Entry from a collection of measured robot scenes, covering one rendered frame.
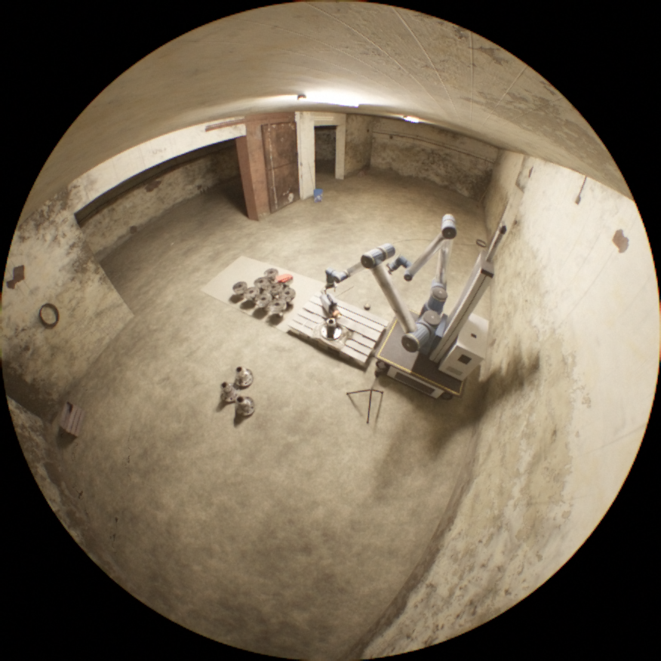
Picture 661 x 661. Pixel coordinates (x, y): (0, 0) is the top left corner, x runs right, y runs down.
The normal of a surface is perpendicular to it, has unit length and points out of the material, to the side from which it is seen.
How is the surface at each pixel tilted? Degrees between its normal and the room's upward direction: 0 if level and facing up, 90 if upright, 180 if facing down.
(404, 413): 0
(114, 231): 90
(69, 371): 90
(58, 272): 90
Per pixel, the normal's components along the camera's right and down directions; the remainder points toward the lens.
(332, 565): 0.01, -0.62
